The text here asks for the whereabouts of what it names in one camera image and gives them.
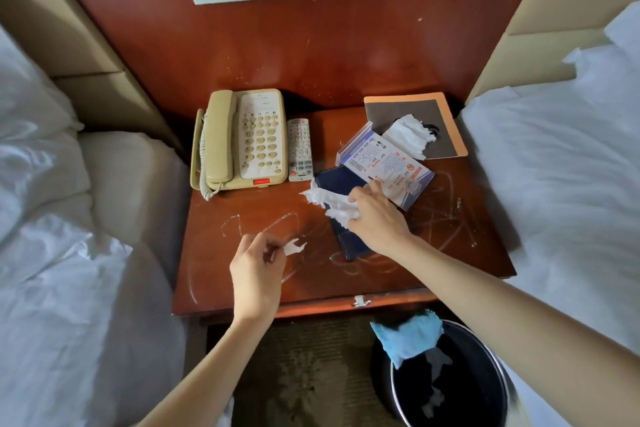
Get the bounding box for light blue cloth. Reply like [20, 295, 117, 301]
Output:
[369, 310, 445, 370]

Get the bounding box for white tissue in box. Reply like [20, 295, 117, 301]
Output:
[381, 114, 438, 161]

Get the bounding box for white remote control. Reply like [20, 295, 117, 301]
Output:
[286, 117, 315, 183]

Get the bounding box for brown wooden wall panel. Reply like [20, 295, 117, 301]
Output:
[36, 0, 557, 154]

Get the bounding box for white duvet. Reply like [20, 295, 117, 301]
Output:
[457, 0, 640, 427]
[0, 24, 188, 427]

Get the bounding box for brown wooden nightstand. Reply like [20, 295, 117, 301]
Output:
[172, 105, 517, 326]

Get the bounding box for person's right forearm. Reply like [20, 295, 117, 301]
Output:
[382, 234, 640, 415]

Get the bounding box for white tissue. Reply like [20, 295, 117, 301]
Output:
[381, 114, 438, 161]
[299, 180, 362, 230]

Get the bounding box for white tissue scraps in bin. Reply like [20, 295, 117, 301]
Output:
[420, 348, 454, 418]

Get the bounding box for grey orange-edged tissue box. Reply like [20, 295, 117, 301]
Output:
[363, 92, 469, 161]

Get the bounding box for dark blue folder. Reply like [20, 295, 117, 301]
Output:
[314, 165, 407, 262]

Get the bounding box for person's left forearm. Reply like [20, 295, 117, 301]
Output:
[134, 313, 276, 427]

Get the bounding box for beige padded headboard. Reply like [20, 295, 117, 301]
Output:
[0, 0, 187, 158]
[464, 0, 640, 106]

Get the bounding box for beige telephone handset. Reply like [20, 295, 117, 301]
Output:
[204, 90, 240, 184]

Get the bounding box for beige coiled telephone cord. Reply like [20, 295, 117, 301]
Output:
[198, 113, 224, 201]

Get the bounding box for person's right hand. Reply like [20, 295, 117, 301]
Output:
[347, 180, 417, 258]

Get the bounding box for person's left hand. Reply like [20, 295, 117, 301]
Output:
[229, 232, 289, 324]

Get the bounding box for black trash bin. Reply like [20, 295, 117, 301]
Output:
[370, 320, 510, 427]

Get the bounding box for beige desk telephone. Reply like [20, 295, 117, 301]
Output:
[189, 88, 290, 192]

